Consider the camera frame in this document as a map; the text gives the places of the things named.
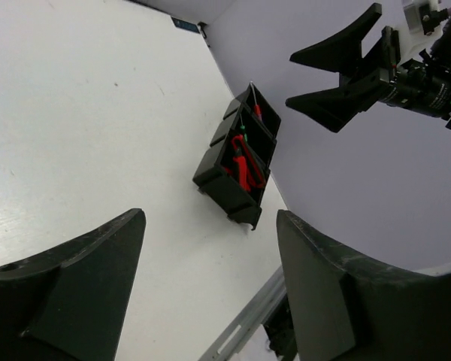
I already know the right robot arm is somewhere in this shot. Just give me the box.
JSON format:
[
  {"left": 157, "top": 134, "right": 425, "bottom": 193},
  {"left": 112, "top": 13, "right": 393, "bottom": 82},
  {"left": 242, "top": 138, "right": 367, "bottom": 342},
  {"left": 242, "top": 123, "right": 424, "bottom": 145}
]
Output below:
[{"left": 277, "top": 1, "right": 451, "bottom": 360}]

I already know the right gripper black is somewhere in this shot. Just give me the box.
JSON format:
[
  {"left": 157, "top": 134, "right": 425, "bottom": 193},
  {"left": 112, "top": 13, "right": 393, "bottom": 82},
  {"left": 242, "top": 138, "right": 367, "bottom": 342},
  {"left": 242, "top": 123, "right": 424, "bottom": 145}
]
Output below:
[{"left": 286, "top": 3, "right": 401, "bottom": 133}]

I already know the aluminium frame rail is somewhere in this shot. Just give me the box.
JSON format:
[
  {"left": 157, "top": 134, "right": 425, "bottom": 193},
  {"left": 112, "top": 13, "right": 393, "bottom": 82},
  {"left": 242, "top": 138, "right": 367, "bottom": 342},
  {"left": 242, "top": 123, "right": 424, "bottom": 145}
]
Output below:
[{"left": 198, "top": 266, "right": 286, "bottom": 361}]

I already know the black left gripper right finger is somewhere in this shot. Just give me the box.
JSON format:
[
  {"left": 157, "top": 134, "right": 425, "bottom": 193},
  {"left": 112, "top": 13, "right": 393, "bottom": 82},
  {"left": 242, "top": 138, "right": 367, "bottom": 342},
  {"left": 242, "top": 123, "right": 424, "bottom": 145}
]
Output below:
[{"left": 277, "top": 210, "right": 451, "bottom": 360}]

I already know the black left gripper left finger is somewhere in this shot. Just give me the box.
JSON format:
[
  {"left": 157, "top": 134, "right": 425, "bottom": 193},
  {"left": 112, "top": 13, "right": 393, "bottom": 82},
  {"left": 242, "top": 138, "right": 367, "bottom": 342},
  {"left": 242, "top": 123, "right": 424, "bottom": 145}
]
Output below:
[{"left": 0, "top": 208, "right": 146, "bottom": 360}]

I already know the black divided container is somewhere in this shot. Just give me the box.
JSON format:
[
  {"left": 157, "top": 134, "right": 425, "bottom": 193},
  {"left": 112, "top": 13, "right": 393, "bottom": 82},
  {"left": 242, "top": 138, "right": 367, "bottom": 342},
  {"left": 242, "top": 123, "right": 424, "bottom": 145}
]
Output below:
[{"left": 192, "top": 83, "right": 281, "bottom": 229}]

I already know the blue handle screwdriver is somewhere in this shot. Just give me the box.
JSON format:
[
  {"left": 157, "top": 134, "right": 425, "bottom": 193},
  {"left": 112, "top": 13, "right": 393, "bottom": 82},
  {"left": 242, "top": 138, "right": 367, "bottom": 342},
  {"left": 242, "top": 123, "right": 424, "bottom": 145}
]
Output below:
[{"left": 250, "top": 81, "right": 263, "bottom": 122}]

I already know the red black utility knife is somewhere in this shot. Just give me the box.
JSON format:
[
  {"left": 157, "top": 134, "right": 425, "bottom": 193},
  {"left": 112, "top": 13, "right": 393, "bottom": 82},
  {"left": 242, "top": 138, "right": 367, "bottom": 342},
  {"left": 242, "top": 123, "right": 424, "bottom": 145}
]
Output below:
[{"left": 225, "top": 135, "right": 266, "bottom": 193}]

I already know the blue label sticker right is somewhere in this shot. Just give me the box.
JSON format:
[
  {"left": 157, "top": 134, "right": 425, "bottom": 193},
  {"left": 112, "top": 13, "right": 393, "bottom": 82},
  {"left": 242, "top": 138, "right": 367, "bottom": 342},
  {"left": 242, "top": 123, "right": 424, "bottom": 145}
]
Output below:
[{"left": 171, "top": 17, "right": 201, "bottom": 34}]

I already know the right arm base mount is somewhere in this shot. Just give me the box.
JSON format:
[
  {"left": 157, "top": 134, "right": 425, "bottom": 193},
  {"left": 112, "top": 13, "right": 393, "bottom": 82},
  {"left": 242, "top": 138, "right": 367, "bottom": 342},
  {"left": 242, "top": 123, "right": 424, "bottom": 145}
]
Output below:
[{"left": 263, "top": 296, "right": 298, "bottom": 361}]

